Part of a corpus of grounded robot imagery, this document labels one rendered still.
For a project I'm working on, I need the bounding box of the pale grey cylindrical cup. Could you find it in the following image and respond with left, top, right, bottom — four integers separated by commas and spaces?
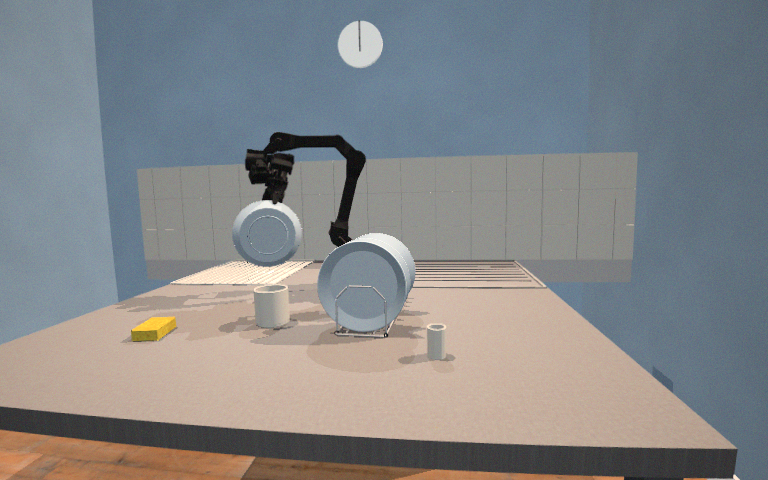
427, 324, 446, 360

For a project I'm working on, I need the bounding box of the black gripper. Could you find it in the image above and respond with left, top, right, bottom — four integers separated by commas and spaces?
262, 158, 293, 204

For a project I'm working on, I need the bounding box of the grey tiled splashback panel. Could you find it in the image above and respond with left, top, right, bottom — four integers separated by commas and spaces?
137, 152, 638, 282

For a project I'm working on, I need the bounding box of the yellow sponge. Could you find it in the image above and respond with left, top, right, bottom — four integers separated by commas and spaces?
131, 317, 176, 341

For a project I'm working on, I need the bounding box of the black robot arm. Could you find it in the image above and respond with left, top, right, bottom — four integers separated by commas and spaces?
245, 132, 366, 247

